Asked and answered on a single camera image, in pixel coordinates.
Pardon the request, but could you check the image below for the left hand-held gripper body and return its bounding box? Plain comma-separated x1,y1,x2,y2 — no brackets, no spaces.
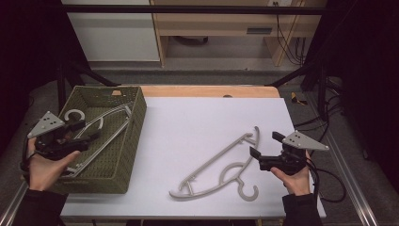
27,110,92,161

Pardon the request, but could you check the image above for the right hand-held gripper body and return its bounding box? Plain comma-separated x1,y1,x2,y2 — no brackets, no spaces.
258,130,330,176

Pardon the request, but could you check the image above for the beige plastic hanger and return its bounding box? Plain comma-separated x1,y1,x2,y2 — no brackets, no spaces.
60,105,133,180
168,125,261,202

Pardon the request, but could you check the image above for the green woven basket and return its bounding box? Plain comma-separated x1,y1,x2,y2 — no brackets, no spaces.
51,85,148,195

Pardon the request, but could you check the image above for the person's right hand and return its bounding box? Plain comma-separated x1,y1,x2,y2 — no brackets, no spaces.
270,150,313,197

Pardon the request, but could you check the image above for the person's left hand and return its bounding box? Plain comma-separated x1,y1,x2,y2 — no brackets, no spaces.
26,137,82,192

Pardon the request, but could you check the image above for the yellow black tool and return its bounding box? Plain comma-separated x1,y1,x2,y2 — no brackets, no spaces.
290,91,309,106

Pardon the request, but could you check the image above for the black curtain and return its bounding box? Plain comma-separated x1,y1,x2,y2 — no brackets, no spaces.
305,0,399,192
0,0,92,154

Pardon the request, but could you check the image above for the white table board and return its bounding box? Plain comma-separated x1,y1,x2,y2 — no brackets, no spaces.
60,96,327,219

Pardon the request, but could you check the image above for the wooden table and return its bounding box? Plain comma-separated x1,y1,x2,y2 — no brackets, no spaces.
111,85,280,99

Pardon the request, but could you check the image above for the white cabinet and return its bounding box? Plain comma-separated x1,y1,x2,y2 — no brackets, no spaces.
66,12,161,62

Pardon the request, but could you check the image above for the light wooden desk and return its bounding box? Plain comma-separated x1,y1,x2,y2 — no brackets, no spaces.
150,0,328,68

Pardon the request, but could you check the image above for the white power strip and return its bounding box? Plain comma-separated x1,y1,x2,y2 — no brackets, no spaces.
267,0,294,8

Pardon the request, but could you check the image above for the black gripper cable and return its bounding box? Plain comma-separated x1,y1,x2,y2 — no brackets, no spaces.
19,137,36,174
309,156,348,203

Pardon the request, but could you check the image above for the black floor cable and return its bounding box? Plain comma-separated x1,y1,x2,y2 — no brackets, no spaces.
294,93,343,142

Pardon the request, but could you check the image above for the aluminium rail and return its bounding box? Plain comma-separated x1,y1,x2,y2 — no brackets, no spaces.
325,131,381,226
0,180,30,226

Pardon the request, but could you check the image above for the short black cable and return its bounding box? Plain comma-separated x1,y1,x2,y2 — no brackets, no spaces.
295,37,308,66

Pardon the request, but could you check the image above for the long black cable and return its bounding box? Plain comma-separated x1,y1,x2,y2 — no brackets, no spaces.
275,2,300,65

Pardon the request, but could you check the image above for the dark drawer handle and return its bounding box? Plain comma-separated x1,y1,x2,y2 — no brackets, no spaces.
246,27,273,36

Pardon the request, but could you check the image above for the black frame bar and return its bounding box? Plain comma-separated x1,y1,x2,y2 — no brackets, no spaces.
61,4,327,15

